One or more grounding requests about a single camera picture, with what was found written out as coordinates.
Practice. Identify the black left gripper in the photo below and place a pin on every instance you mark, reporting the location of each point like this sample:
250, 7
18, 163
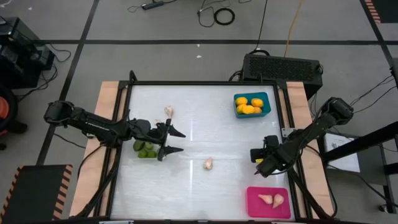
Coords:
143, 130

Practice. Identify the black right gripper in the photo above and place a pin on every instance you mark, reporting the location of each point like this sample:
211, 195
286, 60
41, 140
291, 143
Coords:
276, 160

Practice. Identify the oval green lime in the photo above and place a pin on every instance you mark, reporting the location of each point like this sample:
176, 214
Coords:
149, 146

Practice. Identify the garlic bulb with stem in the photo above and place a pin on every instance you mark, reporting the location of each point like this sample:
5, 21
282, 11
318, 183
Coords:
168, 111
208, 163
278, 200
265, 199

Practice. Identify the large dark green avocado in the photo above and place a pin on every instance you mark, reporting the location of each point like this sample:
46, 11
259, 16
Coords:
139, 145

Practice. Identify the teal plastic basket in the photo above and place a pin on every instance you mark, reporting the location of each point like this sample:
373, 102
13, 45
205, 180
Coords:
248, 116

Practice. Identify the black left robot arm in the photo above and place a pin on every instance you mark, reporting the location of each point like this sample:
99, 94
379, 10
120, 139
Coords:
93, 124

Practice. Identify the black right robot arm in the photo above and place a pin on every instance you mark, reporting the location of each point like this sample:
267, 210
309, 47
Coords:
311, 130

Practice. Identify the small round green lime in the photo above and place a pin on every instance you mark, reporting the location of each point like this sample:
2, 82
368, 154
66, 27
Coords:
151, 154
143, 153

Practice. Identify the pink plastic basket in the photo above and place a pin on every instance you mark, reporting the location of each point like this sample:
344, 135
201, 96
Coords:
258, 212

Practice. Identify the clear plastic basket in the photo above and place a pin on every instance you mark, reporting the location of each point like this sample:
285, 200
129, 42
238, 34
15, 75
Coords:
132, 154

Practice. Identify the white paper sheet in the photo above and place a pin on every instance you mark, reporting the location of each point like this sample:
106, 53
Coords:
348, 165

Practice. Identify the light wooden board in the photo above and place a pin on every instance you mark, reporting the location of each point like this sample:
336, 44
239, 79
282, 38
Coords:
295, 93
87, 186

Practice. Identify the black computer case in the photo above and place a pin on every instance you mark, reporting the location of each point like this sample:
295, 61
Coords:
280, 67

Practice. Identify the black power strip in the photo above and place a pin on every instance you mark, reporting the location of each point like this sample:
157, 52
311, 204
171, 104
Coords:
153, 5

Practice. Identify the black mat orange striped edge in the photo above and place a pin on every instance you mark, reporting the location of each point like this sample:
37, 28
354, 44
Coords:
34, 193
387, 9

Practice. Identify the orange and black round device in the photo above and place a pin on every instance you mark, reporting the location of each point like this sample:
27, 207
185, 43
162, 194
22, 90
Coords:
3, 109

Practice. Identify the black equipment cart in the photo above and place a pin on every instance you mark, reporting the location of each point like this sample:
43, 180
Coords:
18, 62

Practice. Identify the black metal table frame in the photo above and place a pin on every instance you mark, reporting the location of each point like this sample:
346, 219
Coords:
202, 83

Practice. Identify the black metal stand frame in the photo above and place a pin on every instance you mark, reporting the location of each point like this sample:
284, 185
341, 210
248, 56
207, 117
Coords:
373, 138

